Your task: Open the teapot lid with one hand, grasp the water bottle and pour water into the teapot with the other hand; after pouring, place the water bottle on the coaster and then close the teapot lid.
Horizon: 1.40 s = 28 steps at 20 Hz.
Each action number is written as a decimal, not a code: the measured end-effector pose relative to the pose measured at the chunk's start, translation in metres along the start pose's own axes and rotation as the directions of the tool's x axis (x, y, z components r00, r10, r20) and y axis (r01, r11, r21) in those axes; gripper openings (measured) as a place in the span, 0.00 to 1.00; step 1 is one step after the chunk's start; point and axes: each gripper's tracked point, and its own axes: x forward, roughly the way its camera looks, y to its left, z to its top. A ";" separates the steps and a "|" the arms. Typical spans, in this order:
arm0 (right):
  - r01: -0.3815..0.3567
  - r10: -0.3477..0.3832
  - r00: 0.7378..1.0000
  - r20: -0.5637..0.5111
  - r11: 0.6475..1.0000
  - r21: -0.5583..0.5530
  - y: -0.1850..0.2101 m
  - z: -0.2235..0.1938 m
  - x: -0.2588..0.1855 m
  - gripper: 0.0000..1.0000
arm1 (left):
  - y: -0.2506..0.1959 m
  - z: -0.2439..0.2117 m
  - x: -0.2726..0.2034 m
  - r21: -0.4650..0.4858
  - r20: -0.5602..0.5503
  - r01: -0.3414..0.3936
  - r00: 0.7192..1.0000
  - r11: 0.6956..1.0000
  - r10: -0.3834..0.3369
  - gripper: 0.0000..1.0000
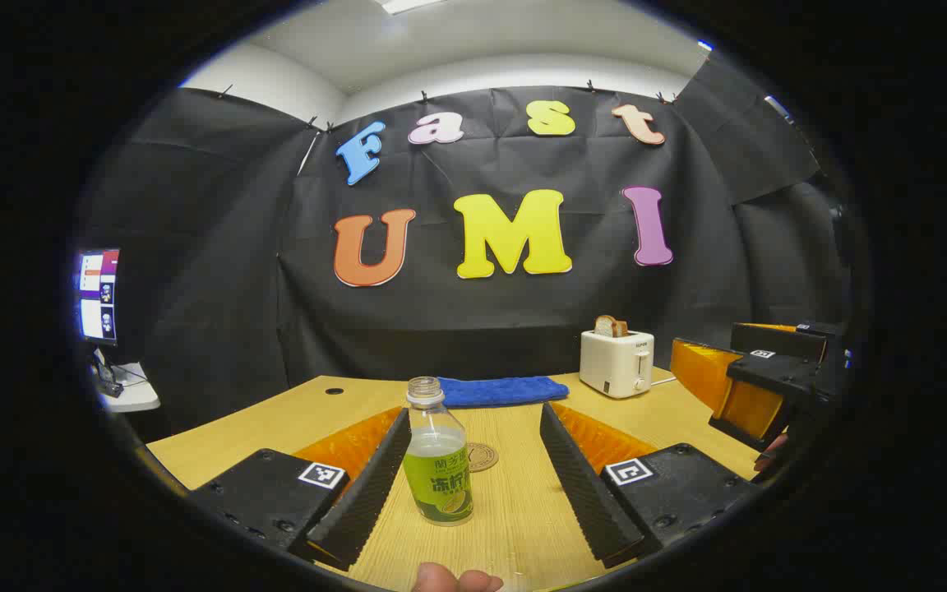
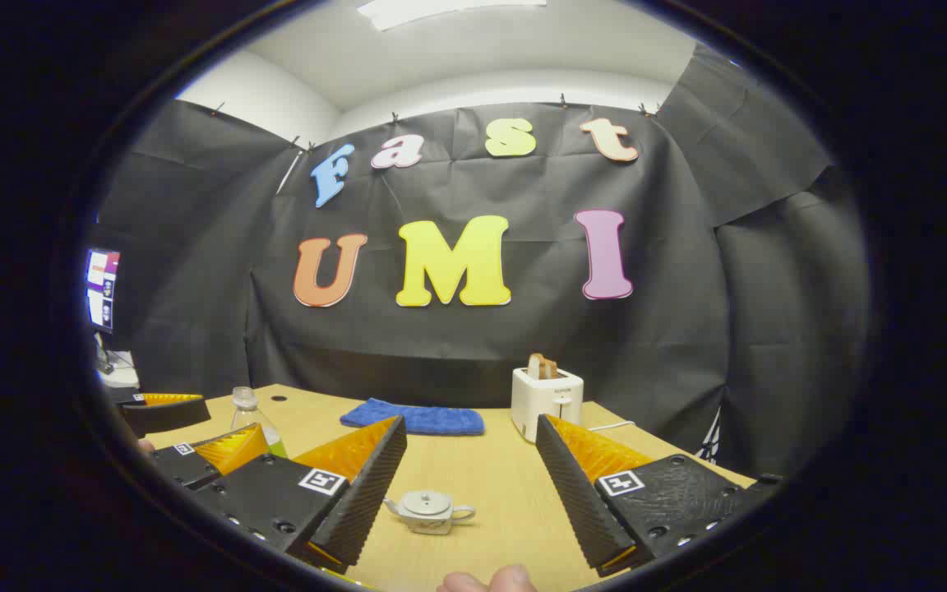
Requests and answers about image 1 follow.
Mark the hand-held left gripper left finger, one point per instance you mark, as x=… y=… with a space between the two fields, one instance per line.
x=375 y=477

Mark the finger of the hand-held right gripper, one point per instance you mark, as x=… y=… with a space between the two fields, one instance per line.
x=778 y=374
x=786 y=339

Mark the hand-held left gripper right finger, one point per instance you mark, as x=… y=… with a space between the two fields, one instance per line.
x=576 y=477

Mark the clear green-label water bottle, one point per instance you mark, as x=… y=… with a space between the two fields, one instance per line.
x=438 y=485

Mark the round wooden coaster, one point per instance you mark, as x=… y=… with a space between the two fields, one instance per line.
x=486 y=457

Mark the blue folded towel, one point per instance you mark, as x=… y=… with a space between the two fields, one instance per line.
x=502 y=391

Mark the white toaster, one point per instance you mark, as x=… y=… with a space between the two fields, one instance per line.
x=613 y=366

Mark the toast bread slice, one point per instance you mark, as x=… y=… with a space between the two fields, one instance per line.
x=604 y=326
x=621 y=329

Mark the white side table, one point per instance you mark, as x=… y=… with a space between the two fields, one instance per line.
x=135 y=395

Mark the computer monitor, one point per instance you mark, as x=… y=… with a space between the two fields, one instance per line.
x=98 y=296

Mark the ceiling light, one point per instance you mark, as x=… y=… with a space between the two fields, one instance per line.
x=409 y=5

